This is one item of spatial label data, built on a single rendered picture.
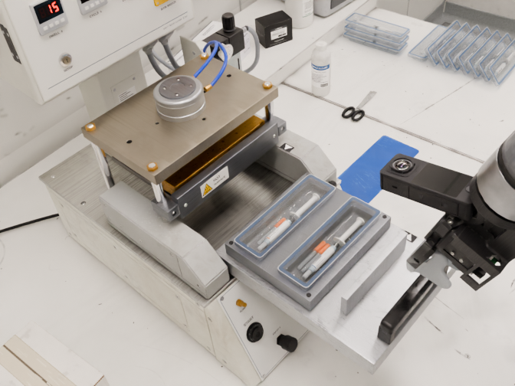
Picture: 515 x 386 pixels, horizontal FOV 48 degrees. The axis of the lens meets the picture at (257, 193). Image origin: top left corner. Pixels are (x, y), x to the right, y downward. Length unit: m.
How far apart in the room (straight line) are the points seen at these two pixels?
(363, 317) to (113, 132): 0.47
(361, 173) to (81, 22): 0.70
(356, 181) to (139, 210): 0.55
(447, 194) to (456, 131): 0.84
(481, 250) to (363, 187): 0.67
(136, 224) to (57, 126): 0.66
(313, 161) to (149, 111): 0.29
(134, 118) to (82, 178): 0.24
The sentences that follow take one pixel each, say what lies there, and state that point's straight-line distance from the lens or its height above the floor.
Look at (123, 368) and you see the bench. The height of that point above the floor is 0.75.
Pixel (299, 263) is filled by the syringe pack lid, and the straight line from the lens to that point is 0.83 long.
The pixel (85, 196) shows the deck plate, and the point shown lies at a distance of 1.10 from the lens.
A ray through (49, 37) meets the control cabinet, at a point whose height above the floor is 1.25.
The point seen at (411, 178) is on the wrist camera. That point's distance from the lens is 0.66.
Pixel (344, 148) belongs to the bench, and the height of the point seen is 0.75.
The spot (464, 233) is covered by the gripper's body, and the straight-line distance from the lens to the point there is 0.65.
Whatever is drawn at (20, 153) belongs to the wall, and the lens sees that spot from 1.50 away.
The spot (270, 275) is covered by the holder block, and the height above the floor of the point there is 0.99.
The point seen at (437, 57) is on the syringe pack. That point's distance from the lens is 1.65.
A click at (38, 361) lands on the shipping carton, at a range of 1.03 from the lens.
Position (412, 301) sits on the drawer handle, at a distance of 0.80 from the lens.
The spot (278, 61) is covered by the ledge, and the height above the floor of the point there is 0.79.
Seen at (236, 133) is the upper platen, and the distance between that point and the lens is 0.95.
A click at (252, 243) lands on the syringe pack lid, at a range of 0.85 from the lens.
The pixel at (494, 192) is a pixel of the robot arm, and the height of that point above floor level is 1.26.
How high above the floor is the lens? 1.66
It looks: 45 degrees down
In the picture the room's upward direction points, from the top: 6 degrees counter-clockwise
